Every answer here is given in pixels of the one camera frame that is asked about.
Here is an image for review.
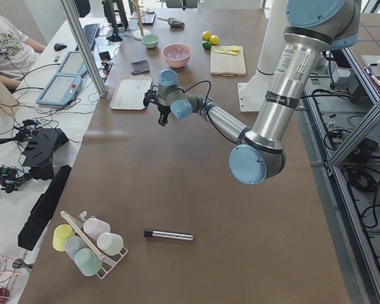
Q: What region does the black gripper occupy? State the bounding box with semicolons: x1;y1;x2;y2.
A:
142;85;171;126

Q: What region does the silver black muddler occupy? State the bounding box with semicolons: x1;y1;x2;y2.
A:
144;229;194;241

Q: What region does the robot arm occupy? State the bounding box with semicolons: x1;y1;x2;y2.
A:
143;1;361;184

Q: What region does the pink bowl of ice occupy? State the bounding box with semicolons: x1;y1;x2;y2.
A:
162;44;191;68

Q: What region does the wooden cup stand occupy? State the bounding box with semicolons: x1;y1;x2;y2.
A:
130;0;151;41

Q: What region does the metal ice scoop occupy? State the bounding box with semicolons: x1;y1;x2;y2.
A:
156;17;185;29

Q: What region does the pink cup in rack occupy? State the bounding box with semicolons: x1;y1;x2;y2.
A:
83;217;111;241

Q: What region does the white cup in rack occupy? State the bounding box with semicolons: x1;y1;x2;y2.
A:
97;232;124;256

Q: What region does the yellow cup in rack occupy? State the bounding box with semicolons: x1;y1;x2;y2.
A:
53;224;74;251

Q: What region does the white cup rack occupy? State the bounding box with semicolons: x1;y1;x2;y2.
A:
60;211;128;279

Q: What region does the green cup in rack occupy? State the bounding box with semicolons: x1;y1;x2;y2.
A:
74;248;102;277

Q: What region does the cream rabbit tray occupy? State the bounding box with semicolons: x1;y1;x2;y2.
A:
110;76;152;111

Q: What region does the grey folded cloth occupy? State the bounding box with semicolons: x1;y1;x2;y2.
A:
131;60;150;75

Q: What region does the mint green bowl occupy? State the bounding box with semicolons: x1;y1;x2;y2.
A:
141;34;159;49

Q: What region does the wooden cutting board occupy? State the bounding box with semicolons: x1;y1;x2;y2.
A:
210;46;246;76

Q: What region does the green lime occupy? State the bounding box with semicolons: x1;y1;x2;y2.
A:
202;41;212;50

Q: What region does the yellow plastic knife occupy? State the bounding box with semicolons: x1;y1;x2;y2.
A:
213;49;238;56

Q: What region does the whole yellow lemon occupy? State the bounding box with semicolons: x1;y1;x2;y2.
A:
209;35;220;46
201;31;212;41

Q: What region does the blue teach pendant far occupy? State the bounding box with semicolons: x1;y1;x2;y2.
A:
58;51;87;76

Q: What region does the blue teach pendant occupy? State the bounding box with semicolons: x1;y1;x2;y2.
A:
58;51;87;76
36;74;82;106

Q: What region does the blue teach pendant near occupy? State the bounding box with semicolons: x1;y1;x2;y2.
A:
36;74;82;106

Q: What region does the black keyboard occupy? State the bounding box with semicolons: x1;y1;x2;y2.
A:
83;23;100;51

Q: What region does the black computer mouse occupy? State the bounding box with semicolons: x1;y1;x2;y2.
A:
53;42;67;51

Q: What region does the seated person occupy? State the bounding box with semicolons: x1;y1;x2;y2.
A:
0;15;46;89

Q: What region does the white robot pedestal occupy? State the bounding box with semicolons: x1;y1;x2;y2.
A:
238;0;288;112

